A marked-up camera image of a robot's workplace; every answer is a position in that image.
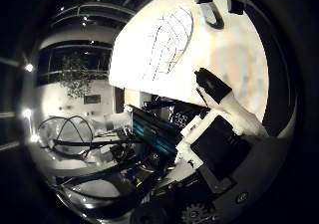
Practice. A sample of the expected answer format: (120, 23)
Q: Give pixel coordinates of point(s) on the white cloth with blue grid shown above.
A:
(172, 41)

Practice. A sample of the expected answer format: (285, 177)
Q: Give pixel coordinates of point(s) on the blue and black equipment rack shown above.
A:
(154, 134)

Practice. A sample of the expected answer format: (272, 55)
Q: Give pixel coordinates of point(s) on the leafy green indoor plant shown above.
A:
(77, 76)

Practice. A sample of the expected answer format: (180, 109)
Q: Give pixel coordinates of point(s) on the dark framed window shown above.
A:
(73, 61)

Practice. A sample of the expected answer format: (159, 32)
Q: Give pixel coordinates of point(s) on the small dark wall picture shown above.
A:
(91, 99)

